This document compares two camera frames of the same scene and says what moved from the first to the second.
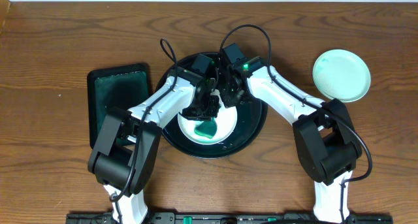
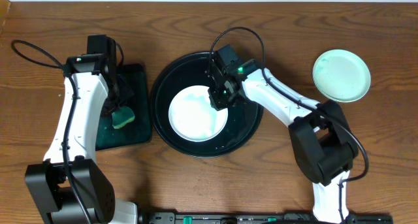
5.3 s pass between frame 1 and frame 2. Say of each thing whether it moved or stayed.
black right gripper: stayed
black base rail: stayed
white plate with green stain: moved
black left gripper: moved
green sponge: moved
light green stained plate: stayed
